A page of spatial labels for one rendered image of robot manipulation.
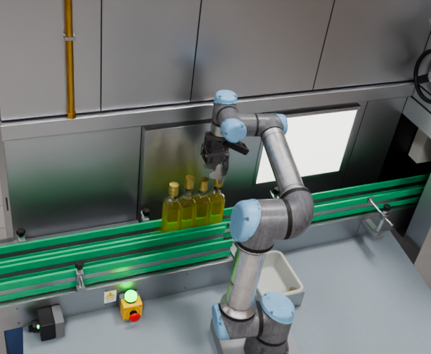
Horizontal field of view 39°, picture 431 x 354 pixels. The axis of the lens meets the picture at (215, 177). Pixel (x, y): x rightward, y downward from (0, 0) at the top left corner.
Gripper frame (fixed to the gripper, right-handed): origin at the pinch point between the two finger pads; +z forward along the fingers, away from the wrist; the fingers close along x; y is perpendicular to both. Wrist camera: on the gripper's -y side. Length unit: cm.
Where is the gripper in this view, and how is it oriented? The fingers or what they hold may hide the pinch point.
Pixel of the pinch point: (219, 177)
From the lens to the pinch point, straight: 223.4
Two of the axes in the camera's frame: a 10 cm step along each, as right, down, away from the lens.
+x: 3.5, 6.1, -7.1
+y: -9.3, 1.3, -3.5
